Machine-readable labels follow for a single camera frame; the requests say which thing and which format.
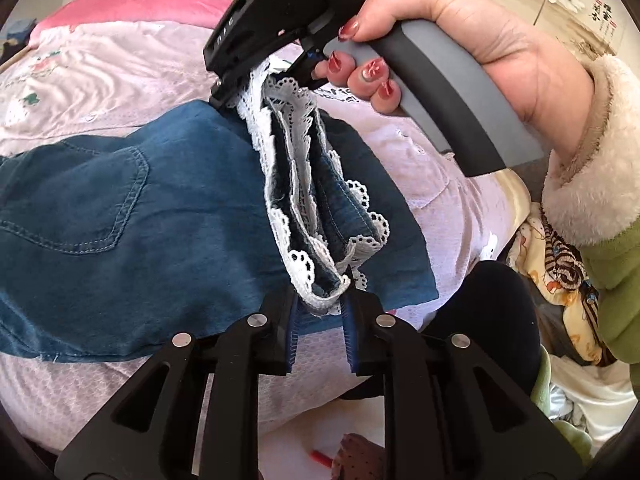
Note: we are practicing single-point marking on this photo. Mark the person's right forearm green sleeve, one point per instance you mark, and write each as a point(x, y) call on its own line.
point(615, 280)

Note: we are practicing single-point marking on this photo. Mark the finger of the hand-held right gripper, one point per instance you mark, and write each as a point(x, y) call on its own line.
point(302, 62)
point(225, 94)

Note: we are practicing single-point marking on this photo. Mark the light green cloth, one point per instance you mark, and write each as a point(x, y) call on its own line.
point(550, 395)

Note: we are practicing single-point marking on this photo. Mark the white cloth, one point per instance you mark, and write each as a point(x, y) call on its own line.
point(600, 400)

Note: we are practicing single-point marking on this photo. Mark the brown dotted cloth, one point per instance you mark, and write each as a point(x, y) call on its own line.
point(357, 455)

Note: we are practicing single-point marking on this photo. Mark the small red stick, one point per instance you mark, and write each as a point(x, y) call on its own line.
point(321, 458)

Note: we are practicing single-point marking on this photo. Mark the person's right hand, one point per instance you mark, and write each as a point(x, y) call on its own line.
point(500, 45)

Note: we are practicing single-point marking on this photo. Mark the blue denim pants lace hem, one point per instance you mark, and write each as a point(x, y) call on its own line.
point(150, 220)

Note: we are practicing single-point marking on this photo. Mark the pink quilt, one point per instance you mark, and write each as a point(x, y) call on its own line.
point(125, 7)

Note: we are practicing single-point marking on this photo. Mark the pink printed bed sheet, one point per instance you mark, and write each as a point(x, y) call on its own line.
point(100, 70)

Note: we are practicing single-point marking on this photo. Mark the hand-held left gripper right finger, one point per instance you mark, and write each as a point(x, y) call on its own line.
point(350, 337)

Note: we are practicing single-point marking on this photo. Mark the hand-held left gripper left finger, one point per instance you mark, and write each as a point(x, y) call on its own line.
point(292, 332)

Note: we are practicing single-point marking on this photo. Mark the yellow cartoon blanket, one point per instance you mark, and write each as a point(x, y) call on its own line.
point(580, 320)

